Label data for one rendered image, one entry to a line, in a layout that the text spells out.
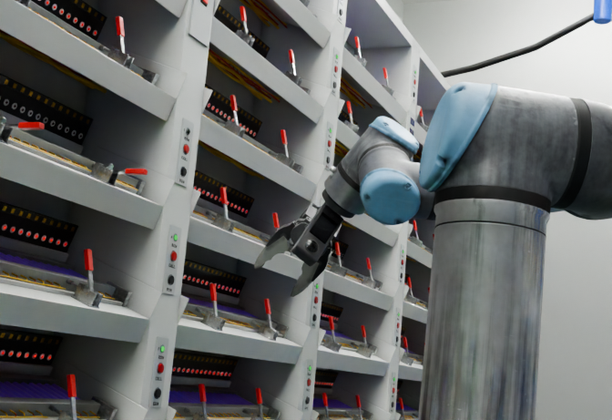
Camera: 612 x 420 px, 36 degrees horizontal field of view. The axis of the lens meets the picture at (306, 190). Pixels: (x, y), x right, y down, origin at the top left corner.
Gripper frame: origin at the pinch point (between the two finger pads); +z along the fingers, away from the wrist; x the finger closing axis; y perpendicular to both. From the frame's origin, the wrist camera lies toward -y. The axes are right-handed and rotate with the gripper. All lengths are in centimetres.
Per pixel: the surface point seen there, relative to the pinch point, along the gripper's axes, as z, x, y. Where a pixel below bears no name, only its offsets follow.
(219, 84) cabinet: 0, 35, 62
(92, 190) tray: -5.2, 33.4, -23.5
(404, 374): 61, -63, 117
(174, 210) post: 0.3, 22.3, -2.3
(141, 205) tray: -1.6, 26.9, -11.4
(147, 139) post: -5.6, 34.2, 2.0
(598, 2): -60, -42, 196
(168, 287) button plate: 9.5, 14.7, -9.2
